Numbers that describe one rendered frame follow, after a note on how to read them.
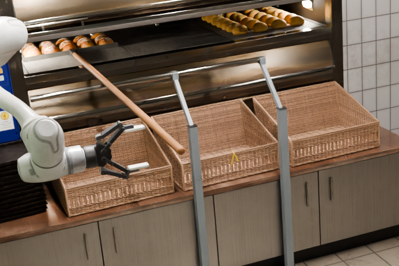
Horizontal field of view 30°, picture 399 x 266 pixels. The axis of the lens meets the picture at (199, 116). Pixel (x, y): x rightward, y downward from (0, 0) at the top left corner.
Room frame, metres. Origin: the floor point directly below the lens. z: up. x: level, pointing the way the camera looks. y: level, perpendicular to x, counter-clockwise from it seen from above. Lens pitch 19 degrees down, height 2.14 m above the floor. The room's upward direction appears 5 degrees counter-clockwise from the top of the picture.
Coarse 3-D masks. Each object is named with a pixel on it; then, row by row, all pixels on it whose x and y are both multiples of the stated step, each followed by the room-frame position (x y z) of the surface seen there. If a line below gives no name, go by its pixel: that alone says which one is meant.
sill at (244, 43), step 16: (288, 32) 4.26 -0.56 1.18; (304, 32) 4.25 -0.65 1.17; (320, 32) 4.28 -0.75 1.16; (192, 48) 4.06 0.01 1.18; (208, 48) 4.06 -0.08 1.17; (224, 48) 4.09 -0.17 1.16; (240, 48) 4.13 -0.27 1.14; (96, 64) 3.89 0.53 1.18; (112, 64) 3.89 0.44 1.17; (128, 64) 3.92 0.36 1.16; (144, 64) 3.95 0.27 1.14; (32, 80) 3.76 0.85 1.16; (48, 80) 3.78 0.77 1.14
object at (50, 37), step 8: (280, 0) 4.05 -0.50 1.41; (288, 0) 4.06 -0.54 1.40; (296, 0) 4.07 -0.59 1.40; (304, 0) 4.09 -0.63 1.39; (224, 8) 3.94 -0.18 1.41; (232, 8) 3.96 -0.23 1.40; (240, 8) 3.97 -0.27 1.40; (248, 8) 3.98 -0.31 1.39; (176, 16) 3.86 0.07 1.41; (184, 16) 3.87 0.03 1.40; (192, 16) 3.88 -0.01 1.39; (200, 16) 3.90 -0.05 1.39; (120, 24) 3.76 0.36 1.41; (128, 24) 3.77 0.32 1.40; (136, 24) 3.79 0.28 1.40; (144, 24) 3.80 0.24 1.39; (72, 32) 3.68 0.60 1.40; (80, 32) 3.70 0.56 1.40; (88, 32) 3.71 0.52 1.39; (96, 32) 3.72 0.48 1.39; (32, 40) 3.62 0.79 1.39; (40, 40) 3.63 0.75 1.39
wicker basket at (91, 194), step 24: (72, 144) 3.75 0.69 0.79; (120, 144) 3.82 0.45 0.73; (144, 144) 3.86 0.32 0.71; (144, 168) 3.81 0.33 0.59; (168, 168) 3.46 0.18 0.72; (72, 192) 3.30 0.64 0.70; (96, 192) 3.33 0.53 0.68; (120, 192) 3.38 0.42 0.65; (144, 192) 3.42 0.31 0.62; (168, 192) 3.45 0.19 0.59; (72, 216) 3.29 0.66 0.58
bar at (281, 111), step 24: (168, 72) 3.61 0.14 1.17; (192, 72) 3.64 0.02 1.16; (264, 72) 3.72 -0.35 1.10; (48, 96) 3.41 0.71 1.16; (192, 144) 3.39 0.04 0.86; (288, 144) 3.55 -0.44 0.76; (192, 168) 3.40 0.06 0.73; (288, 168) 3.55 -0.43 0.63; (288, 192) 3.55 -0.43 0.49; (288, 216) 3.54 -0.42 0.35; (288, 240) 3.54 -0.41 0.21; (288, 264) 3.54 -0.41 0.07
